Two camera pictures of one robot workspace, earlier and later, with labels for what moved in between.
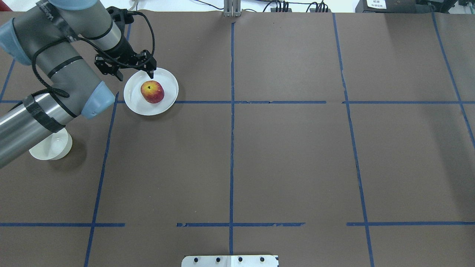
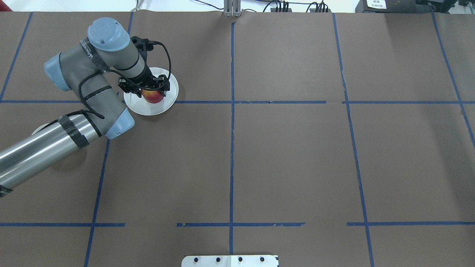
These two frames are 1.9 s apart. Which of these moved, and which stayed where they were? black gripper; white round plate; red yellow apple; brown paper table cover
Moved: black gripper
Stayed: white round plate; brown paper table cover; red yellow apple
